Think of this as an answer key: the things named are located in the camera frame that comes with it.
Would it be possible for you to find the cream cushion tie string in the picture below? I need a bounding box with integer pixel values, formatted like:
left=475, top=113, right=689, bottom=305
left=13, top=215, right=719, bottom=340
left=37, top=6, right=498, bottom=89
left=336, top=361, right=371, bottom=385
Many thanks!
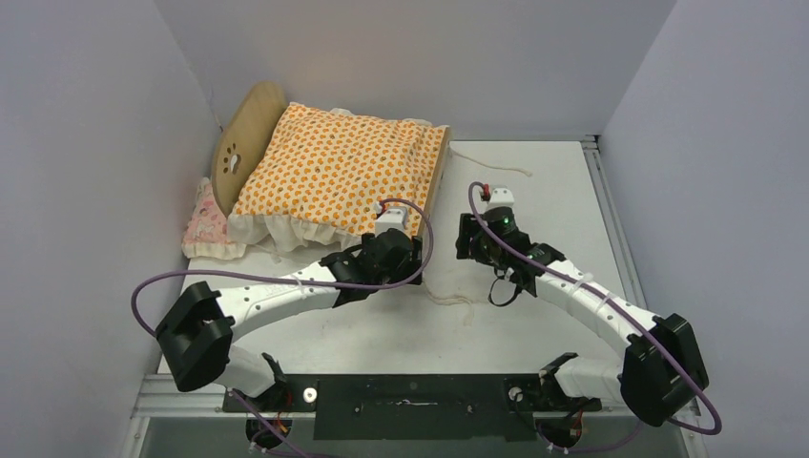
left=422, top=278, right=476, bottom=328

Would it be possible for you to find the orange patterned bed cushion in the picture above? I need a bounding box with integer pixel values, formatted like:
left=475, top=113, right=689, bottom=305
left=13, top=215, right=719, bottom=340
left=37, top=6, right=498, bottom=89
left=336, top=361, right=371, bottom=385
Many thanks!
left=227, top=103, right=450, bottom=252

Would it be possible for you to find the wooden pet bed frame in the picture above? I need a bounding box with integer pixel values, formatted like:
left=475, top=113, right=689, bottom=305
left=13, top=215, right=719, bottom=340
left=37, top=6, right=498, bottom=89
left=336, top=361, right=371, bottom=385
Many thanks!
left=210, top=82, right=451, bottom=236

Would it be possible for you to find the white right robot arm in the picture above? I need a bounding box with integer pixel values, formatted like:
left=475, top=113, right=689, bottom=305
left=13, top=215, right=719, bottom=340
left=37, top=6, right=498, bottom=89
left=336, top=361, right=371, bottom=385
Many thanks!
left=455, top=207, right=709, bottom=427

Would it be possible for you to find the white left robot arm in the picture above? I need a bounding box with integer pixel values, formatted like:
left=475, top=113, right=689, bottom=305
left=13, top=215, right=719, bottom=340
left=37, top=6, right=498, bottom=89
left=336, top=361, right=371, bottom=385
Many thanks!
left=155, top=229, right=423, bottom=410

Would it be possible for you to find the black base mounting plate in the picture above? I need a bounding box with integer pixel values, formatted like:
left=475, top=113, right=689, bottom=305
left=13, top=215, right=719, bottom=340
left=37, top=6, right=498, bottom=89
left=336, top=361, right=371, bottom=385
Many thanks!
left=249, top=373, right=602, bottom=442

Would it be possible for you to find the pink frilled small pillow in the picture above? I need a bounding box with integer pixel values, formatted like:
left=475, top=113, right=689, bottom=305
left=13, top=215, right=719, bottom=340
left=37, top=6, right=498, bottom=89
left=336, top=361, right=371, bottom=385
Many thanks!
left=181, top=177, right=247, bottom=260

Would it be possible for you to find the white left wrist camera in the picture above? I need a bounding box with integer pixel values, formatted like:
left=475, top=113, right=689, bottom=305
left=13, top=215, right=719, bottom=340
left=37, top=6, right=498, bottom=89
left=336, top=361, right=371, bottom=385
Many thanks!
left=373, top=202, right=409, bottom=236

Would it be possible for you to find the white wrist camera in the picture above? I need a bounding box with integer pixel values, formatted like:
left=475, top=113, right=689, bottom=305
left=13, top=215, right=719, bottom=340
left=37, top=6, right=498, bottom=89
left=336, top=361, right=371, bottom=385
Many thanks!
left=480, top=184, right=515, bottom=211
left=373, top=202, right=409, bottom=236

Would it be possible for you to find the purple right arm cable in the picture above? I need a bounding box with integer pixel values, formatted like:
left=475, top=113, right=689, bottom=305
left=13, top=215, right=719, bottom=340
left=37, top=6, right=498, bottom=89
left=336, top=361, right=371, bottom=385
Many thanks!
left=467, top=181, right=723, bottom=454

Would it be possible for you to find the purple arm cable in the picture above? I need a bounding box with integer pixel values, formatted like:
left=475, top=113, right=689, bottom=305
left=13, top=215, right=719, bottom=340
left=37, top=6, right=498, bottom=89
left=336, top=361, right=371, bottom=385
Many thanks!
left=467, top=181, right=723, bottom=454
left=131, top=198, right=435, bottom=458

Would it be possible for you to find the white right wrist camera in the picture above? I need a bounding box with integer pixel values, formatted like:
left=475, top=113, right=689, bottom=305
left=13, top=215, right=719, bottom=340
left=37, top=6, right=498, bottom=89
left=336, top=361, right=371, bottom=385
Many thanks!
left=480, top=184, right=515, bottom=211

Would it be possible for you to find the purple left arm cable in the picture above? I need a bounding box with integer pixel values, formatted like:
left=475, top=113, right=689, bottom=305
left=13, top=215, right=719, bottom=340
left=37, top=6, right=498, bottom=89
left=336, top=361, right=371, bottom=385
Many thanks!
left=131, top=198, right=435, bottom=458

